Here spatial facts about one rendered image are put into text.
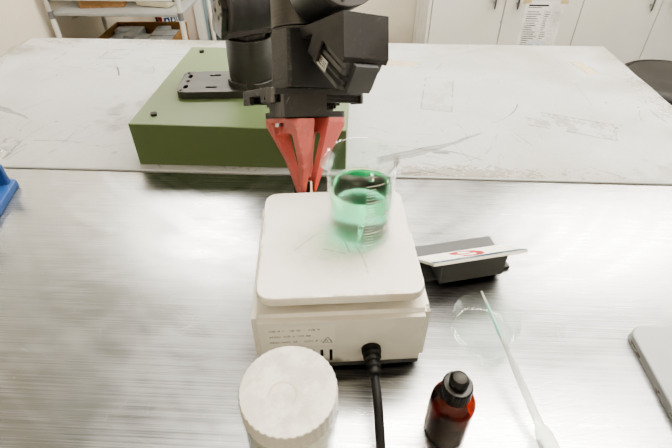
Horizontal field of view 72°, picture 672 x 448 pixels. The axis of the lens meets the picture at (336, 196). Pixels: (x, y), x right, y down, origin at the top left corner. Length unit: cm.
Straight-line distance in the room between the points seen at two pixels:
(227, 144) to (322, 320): 32
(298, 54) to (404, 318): 24
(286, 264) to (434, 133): 40
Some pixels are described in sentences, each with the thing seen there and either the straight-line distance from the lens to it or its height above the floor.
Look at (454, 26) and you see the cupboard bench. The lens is 280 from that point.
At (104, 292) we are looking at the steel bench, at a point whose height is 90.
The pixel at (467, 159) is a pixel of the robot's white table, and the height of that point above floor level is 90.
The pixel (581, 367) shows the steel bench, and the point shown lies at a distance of 44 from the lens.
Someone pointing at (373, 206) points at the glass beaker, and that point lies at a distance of 33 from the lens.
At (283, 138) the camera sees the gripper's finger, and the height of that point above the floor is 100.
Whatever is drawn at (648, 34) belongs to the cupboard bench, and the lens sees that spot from 320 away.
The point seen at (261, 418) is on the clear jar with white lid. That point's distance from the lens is 29.
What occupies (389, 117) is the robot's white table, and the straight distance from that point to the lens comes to 72.
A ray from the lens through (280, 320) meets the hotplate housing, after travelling 34.
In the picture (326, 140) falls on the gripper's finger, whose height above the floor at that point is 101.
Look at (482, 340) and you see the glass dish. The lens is 42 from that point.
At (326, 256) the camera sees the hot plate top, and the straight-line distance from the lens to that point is 35.
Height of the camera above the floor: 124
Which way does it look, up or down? 38 degrees down
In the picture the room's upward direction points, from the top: straight up
